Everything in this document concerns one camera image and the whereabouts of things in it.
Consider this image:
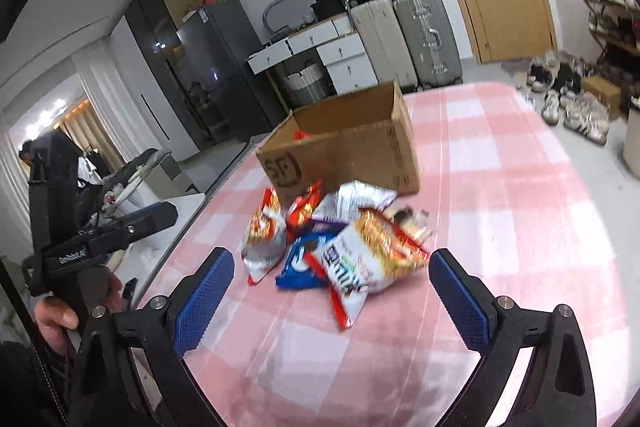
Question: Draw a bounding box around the white brown snack bag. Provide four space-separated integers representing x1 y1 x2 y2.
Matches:
241 188 288 285

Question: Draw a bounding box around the blue Oreo cookie pack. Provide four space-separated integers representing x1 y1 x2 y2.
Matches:
276 231 337 291

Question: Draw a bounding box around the orange red cookie pack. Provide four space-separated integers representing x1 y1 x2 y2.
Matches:
285 179 323 244

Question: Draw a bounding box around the white noodle snack bag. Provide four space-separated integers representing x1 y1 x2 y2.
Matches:
304 207 430 331

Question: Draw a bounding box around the silver purple snack bag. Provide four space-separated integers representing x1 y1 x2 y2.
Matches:
311 180 397 223

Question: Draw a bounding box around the clear biscuit stick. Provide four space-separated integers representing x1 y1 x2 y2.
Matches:
383 205 433 245

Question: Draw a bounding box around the person's left hand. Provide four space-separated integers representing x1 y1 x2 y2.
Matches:
34 273 125 358

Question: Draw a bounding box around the pink plaid tablecloth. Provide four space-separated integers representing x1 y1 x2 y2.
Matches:
144 82 638 426

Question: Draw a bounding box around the black refrigerator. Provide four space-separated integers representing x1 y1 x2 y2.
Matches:
177 0 285 142

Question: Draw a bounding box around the brown SF cardboard box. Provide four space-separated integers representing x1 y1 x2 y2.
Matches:
257 83 420 205

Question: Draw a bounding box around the pile of shoes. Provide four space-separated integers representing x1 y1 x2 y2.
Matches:
523 50 610 146

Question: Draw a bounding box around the white drawer cabinet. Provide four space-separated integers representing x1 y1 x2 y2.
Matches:
247 13 378 95

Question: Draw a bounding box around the small brown cardboard box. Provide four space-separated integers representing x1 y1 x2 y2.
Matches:
582 75 622 121

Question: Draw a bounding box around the beige suitcase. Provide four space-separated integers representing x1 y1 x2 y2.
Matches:
349 0 418 92

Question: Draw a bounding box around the silver suitcase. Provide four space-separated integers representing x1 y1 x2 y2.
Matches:
394 0 463 89

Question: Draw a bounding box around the wooden shoe rack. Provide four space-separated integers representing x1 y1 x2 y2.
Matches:
582 0 639 115

